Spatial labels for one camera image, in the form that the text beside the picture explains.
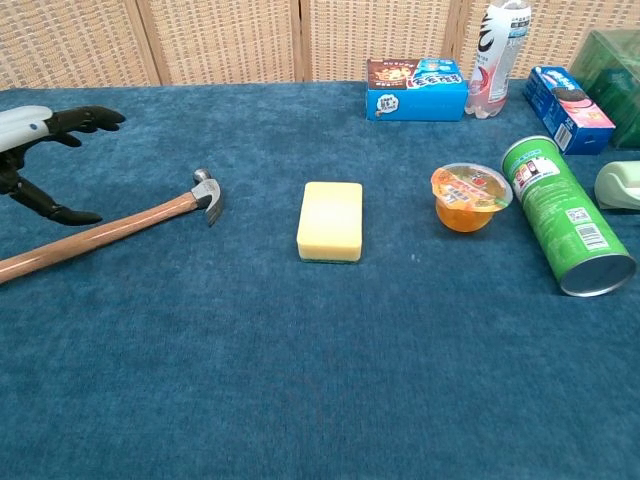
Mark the orange fruit jelly cup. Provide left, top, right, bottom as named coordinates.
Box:
left=430, top=162, right=514, bottom=234

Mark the green chips can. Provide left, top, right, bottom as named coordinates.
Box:
left=501, top=134, right=638, bottom=298

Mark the blue sandwich cookie box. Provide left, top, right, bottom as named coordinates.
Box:
left=523, top=65, right=617, bottom=156

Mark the white pink drink bottle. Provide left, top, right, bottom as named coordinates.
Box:
left=464, top=0, right=533, bottom=121

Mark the yellow sponge with green base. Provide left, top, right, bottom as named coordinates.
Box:
left=296, top=181, right=364, bottom=265

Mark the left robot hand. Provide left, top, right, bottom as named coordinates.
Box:
left=0, top=104, right=127, bottom=226

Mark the blue table cloth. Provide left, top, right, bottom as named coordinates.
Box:
left=0, top=78, right=640, bottom=480

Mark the wooden handle claw hammer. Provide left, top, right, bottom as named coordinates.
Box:
left=0, top=167, right=225, bottom=286

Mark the green transparent box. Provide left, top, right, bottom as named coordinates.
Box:
left=569, top=28, right=640, bottom=150

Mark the pale green lint roller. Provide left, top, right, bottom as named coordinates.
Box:
left=593, top=160, right=640, bottom=211

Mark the woven bamboo folding screen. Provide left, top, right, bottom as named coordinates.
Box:
left=0, top=0, right=640, bottom=92

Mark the blue chocolate snack box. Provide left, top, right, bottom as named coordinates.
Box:
left=365, top=57, right=470, bottom=123

